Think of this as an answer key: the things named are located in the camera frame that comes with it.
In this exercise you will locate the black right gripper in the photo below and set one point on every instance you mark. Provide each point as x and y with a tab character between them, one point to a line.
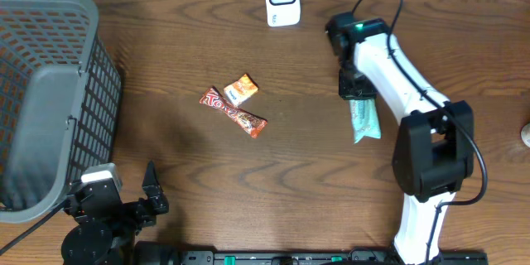
346	92

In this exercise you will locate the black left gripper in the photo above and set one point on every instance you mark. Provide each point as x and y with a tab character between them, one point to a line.
142	213

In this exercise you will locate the mint green tissue pack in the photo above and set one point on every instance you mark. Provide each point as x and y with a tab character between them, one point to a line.
364	119

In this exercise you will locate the orange chocolate bar wrapper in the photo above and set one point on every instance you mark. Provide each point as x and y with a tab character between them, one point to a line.
250	123

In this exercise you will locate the small orange snack packet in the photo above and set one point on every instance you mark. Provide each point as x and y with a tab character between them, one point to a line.
240	90

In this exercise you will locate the green lid jar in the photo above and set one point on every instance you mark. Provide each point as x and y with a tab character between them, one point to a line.
525	134

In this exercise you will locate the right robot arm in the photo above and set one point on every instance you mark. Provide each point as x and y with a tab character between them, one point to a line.
432	157

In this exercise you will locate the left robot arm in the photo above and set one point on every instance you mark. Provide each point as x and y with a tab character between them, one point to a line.
107	228

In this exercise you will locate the grey plastic basket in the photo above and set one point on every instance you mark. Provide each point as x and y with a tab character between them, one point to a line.
60	94

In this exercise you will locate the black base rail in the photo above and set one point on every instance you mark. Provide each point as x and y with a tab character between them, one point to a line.
149	253

